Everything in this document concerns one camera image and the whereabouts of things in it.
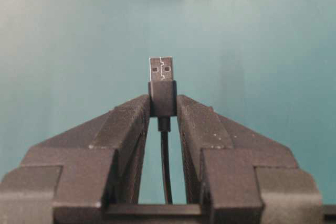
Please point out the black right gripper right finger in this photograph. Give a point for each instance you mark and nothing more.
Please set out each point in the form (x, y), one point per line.
(239, 175)

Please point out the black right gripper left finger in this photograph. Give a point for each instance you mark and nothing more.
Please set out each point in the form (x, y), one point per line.
(74, 176)

